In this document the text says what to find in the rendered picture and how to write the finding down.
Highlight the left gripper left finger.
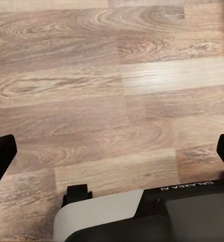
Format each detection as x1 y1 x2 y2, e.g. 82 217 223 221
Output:
0 134 17 180

